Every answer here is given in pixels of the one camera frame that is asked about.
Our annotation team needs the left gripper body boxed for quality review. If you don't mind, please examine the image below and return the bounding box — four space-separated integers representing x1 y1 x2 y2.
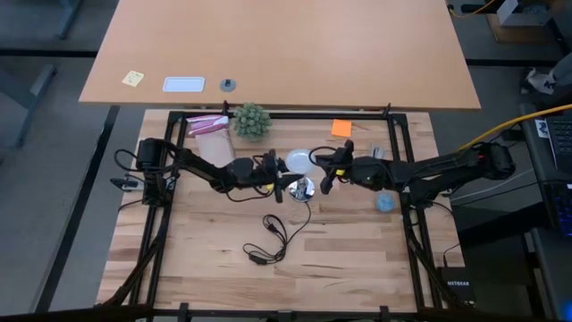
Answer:
227 157 276 189

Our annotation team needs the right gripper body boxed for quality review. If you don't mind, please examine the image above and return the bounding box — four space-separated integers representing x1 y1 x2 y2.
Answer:
339 156 397 189

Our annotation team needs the small blue round dish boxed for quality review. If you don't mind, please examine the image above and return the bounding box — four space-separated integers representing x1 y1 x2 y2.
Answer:
374 191 397 214

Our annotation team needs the black lamp power cord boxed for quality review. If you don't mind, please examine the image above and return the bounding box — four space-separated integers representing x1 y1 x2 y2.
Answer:
242 196 313 266

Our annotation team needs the orange sticky note pad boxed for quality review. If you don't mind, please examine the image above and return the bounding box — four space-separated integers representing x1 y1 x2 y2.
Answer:
330 118 353 139

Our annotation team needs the green artificial potted plant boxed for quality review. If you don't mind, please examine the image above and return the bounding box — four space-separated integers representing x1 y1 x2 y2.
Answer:
231 101 273 143

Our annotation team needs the pink white package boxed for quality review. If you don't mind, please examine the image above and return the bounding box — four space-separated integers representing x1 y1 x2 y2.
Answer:
186 114 231 138

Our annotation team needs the white rectangular card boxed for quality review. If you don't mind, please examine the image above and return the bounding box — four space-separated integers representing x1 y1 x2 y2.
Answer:
162 76 206 94

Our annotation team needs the light brown desk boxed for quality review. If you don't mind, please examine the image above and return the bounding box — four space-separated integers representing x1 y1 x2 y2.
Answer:
79 0 482 112

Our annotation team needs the yellow sticky note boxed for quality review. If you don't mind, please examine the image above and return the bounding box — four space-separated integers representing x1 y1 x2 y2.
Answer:
122 70 146 88

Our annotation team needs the white printed label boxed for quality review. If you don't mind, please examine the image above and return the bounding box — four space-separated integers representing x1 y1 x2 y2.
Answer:
534 118 551 140

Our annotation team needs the black keyboard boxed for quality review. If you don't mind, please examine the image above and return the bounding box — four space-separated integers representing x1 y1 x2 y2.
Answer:
545 114 572 175

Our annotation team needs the blue backlit laptop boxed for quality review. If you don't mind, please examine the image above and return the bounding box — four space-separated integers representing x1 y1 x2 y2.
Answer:
550 181 572 238

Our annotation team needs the dark grey side desk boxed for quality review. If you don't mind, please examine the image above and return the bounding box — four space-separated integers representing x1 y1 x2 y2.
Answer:
517 101 572 322

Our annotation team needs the grey box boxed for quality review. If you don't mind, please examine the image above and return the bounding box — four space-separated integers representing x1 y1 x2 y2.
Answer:
495 0 553 28

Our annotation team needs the black metal table frame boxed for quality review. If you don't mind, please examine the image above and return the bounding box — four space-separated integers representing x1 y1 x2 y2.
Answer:
93 101 477 322

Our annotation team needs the black Netgear network switch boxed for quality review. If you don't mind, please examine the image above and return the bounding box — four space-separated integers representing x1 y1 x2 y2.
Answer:
436 266 475 309

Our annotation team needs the yellow cable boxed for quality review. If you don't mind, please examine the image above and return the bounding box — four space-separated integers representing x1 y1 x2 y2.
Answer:
446 103 572 158

